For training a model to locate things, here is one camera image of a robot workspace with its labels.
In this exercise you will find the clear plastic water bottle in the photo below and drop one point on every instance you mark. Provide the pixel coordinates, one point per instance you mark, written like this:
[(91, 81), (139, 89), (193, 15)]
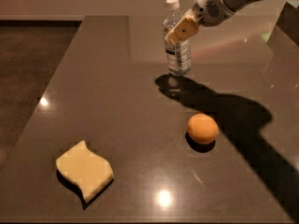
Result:
[(178, 56)]

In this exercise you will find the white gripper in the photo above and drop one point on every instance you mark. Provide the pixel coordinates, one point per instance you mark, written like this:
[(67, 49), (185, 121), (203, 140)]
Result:
[(207, 8)]

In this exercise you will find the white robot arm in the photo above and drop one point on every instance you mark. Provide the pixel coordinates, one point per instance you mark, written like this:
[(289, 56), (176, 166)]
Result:
[(236, 5)]

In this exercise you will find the yellow wavy sponge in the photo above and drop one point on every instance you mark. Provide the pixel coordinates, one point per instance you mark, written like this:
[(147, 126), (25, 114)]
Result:
[(86, 170)]

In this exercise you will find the orange fruit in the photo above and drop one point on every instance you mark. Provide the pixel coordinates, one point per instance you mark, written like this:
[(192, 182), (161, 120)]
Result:
[(202, 129)]

